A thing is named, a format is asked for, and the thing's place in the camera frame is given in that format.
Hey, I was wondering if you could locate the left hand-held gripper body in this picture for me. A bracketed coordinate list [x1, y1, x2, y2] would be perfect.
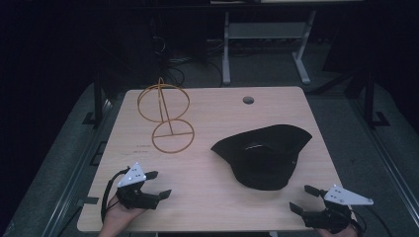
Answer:
[115, 161, 161, 210]

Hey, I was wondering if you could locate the white metal table frame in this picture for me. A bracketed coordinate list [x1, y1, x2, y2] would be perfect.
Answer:
[221, 9, 318, 86]

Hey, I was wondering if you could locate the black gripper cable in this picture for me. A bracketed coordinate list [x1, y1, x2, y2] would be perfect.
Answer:
[349, 206, 393, 237]
[100, 167, 130, 223]

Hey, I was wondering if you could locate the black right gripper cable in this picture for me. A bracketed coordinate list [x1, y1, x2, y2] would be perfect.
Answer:
[349, 206, 393, 237]

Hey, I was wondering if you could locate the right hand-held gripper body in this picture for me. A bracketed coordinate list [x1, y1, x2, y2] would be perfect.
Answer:
[301, 184, 375, 234]

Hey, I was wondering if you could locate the gold wire hat stand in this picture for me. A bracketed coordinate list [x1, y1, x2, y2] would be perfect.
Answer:
[136, 76, 196, 155]

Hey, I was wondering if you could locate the person's right hand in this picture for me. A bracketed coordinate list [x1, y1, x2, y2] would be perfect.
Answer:
[315, 226, 360, 237]

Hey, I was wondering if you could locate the black metal stand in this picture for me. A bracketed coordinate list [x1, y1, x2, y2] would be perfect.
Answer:
[82, 70, 107, 126]
[363, 65, 391, 128]

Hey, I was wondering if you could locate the black brimmed hat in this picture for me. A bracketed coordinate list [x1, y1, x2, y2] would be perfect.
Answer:
[209, 123, 313, 192]

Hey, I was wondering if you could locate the bundle of floor cables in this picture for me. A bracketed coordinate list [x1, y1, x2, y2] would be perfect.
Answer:
[149, 19, 228, 87]

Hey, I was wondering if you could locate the person's left hand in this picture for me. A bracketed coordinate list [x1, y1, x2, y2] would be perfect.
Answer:
[98, 195, 146, 237]

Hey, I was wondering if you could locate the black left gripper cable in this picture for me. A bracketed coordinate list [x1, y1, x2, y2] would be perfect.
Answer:
[100, 167, 130, 223]

